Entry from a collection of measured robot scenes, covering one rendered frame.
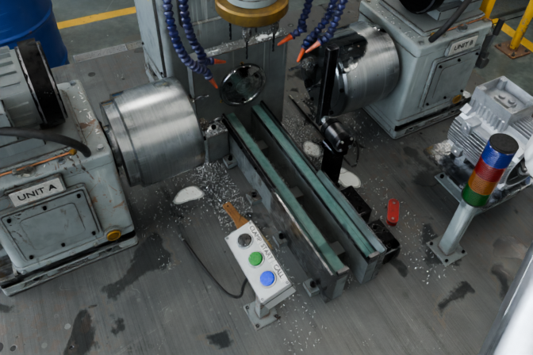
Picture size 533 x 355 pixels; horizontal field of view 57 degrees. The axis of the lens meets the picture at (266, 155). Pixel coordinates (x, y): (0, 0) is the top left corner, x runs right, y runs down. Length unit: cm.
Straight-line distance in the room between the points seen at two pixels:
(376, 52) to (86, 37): 255
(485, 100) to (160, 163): 84
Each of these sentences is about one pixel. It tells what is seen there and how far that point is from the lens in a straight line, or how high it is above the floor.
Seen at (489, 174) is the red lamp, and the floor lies 114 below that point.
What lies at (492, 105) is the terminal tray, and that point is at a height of 113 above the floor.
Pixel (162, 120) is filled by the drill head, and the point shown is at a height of 114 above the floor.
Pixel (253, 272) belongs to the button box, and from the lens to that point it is 102.
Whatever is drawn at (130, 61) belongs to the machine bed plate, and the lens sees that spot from 198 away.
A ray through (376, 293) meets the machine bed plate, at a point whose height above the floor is 80.
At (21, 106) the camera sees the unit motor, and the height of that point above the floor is 130.
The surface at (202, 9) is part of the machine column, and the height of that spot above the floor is 121.
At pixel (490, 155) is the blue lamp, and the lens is 115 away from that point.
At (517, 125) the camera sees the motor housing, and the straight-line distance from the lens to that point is 140.
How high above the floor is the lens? 195
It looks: 47 degrees down
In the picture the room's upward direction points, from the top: 2 degrees clockwise
